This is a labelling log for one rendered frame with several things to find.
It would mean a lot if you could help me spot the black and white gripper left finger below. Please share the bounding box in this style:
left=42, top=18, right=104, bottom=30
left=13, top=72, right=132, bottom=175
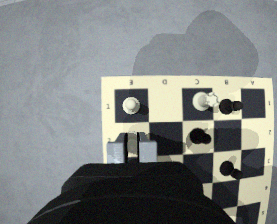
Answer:
left=106, top=132, right=128, bottom=163

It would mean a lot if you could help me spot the white pawn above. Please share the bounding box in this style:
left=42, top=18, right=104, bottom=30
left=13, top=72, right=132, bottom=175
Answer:
left=123, top=97, right=140, bottom=114

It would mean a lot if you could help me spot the white chess rook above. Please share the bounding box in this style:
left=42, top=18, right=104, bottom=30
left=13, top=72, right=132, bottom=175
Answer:
left=192, top=92, right=220, bottom=111

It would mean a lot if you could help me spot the cream and black chessboard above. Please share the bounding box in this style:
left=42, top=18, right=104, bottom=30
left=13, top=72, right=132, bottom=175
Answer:
left=102, top=76, right=274, bottom=224

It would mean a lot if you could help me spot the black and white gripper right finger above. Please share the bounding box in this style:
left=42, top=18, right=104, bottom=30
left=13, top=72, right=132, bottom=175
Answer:
left=137, top=132, right=157, bottom=163

